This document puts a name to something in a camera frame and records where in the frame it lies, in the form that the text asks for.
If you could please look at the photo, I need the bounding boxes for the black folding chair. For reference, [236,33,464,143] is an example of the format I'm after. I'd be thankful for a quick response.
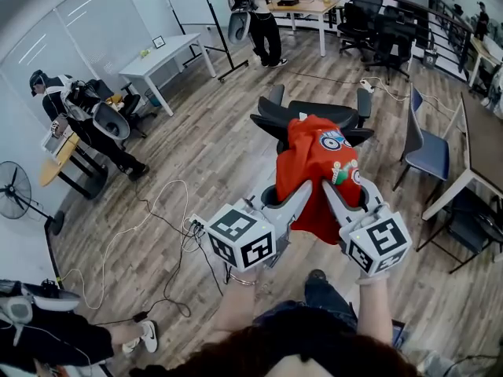
[416,188,503,275]

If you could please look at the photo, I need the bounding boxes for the dark blue flat device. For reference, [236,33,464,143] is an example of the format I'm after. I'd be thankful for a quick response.
[392,320,406,350]

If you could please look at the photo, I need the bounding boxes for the wooden table with white legs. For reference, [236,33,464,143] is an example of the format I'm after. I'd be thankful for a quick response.
[467,35,503,90]

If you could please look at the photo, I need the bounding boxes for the red printed t-shirt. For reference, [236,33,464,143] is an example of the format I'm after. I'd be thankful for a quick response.
[274,112,363,246]

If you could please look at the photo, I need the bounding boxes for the mesh waste bin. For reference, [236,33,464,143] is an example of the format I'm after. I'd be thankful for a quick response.
[144,87,163,108]

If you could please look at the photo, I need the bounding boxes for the white rectangular table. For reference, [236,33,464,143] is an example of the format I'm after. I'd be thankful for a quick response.
[118,33,218,118]

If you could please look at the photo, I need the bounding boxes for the brown table with white legs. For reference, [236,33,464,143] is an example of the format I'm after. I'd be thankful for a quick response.
[420,91,503,221]

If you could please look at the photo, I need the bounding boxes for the black office chair with bag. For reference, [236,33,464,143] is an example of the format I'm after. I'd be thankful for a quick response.
[86,78,159,139]

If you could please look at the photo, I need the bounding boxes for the yellow bag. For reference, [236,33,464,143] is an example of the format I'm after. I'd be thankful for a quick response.
[105,93,127,112]

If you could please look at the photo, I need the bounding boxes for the long black cable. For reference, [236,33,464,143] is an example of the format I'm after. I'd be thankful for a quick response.
[93,185,226,326]

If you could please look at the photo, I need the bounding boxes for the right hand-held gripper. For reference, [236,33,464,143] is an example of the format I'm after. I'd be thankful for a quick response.
[321,178,413,277]

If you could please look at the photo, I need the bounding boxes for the small grey bin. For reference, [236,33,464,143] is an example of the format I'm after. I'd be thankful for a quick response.
[421,49,439,71]

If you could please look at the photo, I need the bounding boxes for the person's dark jeans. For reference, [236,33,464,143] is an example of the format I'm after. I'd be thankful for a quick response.
[252,279,359,335]

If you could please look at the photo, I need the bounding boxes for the person's left forearm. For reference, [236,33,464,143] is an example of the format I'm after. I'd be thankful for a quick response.
[211,272,261,334]

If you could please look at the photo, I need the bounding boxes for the silver bracelet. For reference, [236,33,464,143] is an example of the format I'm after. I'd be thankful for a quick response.
[229,273,258,287]

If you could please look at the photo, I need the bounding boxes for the blue seat chair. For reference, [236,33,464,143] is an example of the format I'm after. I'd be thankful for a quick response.
[392,82,451,208]

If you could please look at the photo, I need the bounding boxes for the person's right forearm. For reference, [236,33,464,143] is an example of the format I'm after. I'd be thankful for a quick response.
[354,272,395,346]

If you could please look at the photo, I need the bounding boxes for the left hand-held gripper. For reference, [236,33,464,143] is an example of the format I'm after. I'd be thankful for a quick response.
[206,180,314,273]

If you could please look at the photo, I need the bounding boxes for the black floor fan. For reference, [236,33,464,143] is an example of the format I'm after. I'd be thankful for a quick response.
[0,159,66,237]

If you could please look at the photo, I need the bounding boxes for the long white cable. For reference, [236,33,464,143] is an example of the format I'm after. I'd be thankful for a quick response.
[57,178,206,310]

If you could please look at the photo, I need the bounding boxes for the black mesh office chair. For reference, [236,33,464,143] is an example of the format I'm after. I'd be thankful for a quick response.
[337,0,384,60]
[365,8,418,86]

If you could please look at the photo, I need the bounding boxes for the thin white cable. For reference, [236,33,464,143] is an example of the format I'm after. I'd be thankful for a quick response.
[359,75,457,114]

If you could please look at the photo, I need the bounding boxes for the light wooden table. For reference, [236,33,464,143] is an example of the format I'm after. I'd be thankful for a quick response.
[267,0,341,58]

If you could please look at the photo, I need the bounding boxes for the white open box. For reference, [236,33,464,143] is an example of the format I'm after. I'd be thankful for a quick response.
[40,125,74,161]

